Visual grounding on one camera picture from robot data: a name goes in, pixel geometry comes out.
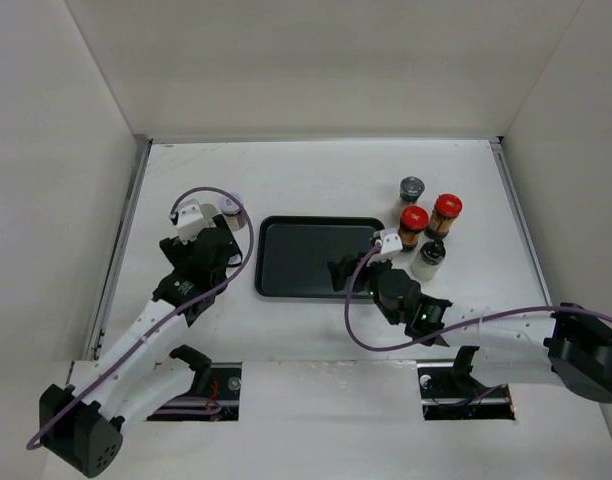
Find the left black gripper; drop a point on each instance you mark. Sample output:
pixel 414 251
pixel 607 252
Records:
pixel 178 252

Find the black cap white bottle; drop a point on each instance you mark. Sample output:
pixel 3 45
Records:
pixel 428 260

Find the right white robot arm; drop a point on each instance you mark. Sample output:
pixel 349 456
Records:
pixel 562 345

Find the black rectangular tray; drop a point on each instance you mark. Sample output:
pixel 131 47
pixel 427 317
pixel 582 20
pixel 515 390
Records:
pixel 294 253

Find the grey lid seasoning jar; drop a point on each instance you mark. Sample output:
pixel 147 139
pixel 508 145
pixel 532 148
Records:
pixel 411 189

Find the red lid sauce jar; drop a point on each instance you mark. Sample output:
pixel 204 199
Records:
pixel 446 210

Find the red lid chili jar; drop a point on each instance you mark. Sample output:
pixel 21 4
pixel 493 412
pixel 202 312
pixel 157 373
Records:
pixel 413 221

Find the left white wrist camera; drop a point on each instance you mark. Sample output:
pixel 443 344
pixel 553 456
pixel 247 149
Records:
pixel 190 218

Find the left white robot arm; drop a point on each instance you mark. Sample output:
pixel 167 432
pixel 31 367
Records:
pixel 84 423

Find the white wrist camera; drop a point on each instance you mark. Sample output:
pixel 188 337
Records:
pixel 388 244
pixel 190 218

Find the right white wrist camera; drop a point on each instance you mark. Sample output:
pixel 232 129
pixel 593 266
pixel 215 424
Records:
pixel 388 244

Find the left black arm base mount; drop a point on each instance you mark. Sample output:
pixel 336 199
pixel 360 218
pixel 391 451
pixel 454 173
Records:
pixel 213 395

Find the small dark spice jar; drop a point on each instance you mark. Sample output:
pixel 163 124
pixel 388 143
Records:
pixel 232 213

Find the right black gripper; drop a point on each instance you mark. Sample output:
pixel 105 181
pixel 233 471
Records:
pixel 341 270

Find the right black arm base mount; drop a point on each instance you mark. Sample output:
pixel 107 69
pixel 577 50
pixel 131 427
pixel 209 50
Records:
pixel 450 393

